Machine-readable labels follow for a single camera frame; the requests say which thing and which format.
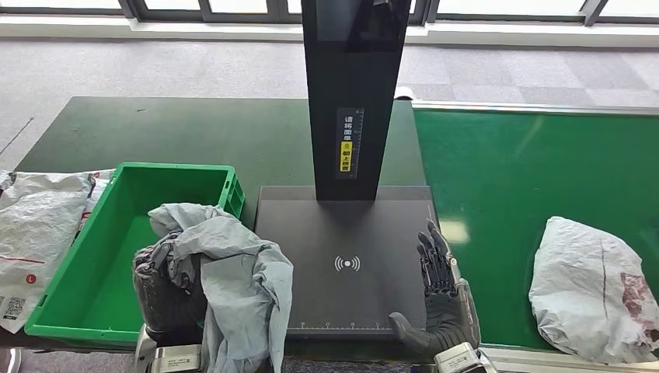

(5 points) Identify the grey poly mailer parcel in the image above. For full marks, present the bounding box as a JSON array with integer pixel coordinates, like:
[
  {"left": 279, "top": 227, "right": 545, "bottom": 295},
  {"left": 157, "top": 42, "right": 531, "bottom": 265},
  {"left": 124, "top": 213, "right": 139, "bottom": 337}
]
[
  {"left": 528, "top": 216, "right": 659, "bottom": 365},
  {"left": 148, "top": 203, "right": 295, "bottom": 373}
]

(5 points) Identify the white parcel bag with red print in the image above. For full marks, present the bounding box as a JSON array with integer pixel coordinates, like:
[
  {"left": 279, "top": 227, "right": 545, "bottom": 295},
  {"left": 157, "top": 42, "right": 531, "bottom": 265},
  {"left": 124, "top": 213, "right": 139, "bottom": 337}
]
[{"left": 77, "top": 169, "right": 115, "bottom": 222}]

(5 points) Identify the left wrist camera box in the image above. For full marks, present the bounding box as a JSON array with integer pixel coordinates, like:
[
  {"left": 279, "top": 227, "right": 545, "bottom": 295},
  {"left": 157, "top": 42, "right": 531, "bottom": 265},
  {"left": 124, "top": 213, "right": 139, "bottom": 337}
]
[{"left": 152, "top": 343, "right": 203, "bottom": 373}]

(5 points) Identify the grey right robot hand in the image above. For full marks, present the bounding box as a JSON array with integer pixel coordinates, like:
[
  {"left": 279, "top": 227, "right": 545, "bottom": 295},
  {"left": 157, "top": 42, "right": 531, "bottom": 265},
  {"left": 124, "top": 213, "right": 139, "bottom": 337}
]
[{"left": 389, "top": 221, "right": 481, "bottom": 356}]

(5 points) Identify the white window sill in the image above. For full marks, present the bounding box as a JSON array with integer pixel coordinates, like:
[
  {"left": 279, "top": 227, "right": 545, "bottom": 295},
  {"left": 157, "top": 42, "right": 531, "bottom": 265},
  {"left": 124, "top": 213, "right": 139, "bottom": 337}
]
[{"left": 0, "top": 15, "right": 659, "bottom": 48}]

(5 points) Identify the white parcel bag with QR code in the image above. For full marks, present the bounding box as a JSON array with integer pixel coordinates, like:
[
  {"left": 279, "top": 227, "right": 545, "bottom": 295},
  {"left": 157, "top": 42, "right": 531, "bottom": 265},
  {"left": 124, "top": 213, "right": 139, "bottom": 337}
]
[{"left": 0, "top": 172, "right": 94, "bottom": 336}]

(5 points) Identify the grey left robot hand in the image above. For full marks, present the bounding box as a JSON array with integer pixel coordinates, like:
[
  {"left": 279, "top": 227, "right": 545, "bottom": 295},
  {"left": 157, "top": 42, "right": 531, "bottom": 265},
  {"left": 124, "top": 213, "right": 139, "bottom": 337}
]
[{"left": 132, "top": 232, "right": 207, "bottom": 336}]

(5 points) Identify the yellow and black label sticker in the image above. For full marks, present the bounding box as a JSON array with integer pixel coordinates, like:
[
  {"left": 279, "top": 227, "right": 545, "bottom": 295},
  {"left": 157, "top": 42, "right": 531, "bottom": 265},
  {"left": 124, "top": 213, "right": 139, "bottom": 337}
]
[{"left": 336, "top": 108, "right": 365, "bottom": 180}]

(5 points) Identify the dark window frame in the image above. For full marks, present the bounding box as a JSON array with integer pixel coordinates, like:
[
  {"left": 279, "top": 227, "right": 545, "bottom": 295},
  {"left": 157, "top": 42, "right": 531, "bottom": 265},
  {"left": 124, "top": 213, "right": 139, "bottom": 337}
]
[{"left": 0, "top": 0, "right": 659, "bottom": 26}]

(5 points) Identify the green plastic crate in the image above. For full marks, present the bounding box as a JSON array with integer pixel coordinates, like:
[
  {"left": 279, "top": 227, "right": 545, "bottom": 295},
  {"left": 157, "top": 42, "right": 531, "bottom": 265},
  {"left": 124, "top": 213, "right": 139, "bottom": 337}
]
[{"left": 24, "top": 162, "right": 246, "bottom": 347}]

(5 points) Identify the green conveyor belt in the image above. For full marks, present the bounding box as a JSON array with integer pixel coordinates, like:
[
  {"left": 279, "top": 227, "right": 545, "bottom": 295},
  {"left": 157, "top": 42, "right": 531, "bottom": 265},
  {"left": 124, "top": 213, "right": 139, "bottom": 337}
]
[{"left": 413, "top": 109, "right": 659, "bottom": 356}]

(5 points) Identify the black inbound scanning machine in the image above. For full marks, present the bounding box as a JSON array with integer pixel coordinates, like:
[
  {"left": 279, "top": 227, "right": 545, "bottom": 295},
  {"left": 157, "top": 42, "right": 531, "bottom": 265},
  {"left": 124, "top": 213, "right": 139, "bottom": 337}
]
[{"left": 253, "top": 0, "right": 440, "bottom": 342}]

